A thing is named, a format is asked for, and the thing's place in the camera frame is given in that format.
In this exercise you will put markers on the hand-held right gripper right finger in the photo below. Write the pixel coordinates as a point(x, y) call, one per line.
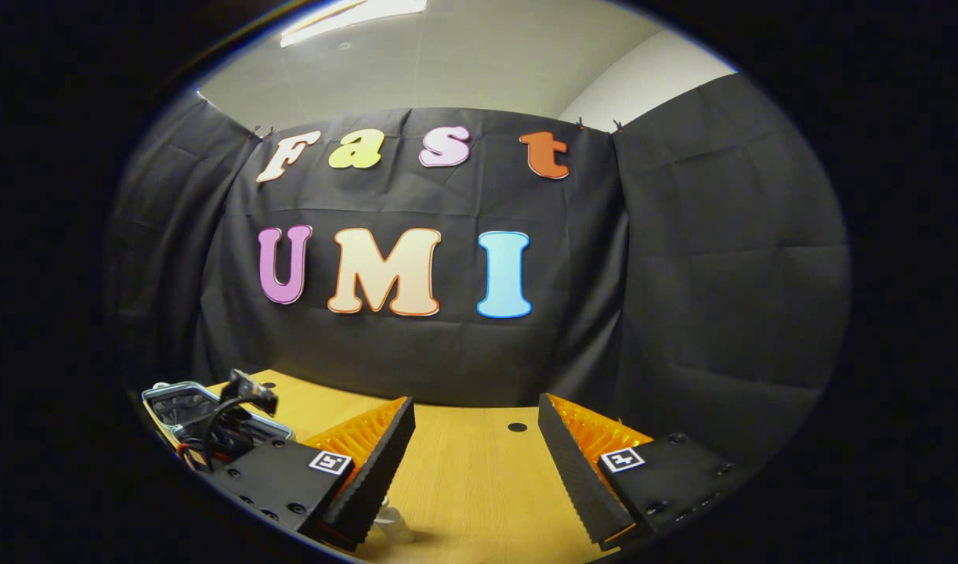
point(576, 478)

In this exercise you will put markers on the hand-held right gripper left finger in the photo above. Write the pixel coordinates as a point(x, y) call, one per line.
point(385, 470)

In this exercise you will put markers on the small clear bottle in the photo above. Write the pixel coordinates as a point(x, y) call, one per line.
point(392, 525)

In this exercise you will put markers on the light blue suitcase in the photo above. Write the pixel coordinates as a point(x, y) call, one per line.
point(173, 407)

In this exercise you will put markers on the black backdrop cloth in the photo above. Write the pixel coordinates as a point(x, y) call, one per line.
point(447, 352)

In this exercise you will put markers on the ceiling light panel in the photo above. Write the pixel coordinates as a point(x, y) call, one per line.
point(353, 16)

